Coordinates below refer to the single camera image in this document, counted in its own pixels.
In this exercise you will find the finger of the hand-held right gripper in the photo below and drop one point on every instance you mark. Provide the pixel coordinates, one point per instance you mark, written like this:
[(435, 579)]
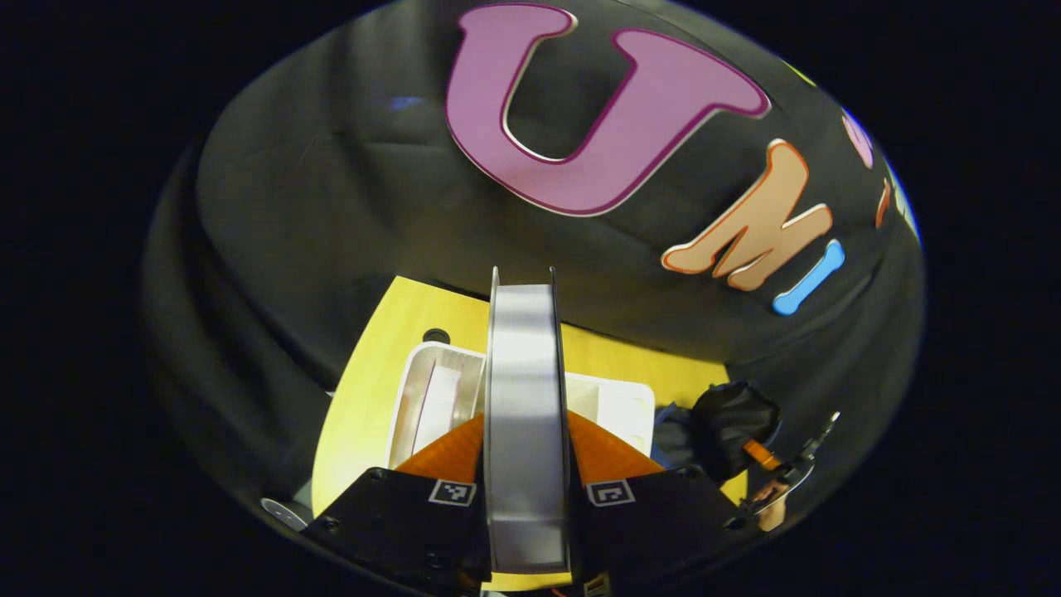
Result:
[(761, 452)]

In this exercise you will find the blue schoolbag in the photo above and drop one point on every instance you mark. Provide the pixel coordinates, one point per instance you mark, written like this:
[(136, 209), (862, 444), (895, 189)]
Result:
[(729, 423)]

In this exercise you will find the black backdrop cloth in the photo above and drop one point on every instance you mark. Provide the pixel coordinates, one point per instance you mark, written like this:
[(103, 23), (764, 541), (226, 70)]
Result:
[(331, 207)]

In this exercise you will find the black book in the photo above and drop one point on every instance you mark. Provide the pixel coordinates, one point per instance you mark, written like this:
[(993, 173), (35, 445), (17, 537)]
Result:
[(526, 414)]

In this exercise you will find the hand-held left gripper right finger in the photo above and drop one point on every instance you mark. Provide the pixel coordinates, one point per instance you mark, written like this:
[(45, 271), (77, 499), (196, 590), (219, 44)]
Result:
[(646, 522)]

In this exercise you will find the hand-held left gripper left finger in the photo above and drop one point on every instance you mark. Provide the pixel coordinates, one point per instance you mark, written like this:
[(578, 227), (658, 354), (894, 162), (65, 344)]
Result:
[(398, 522)]

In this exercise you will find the white plastic bookshelf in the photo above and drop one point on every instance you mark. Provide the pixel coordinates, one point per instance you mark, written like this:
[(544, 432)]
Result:
[(617, 414)]

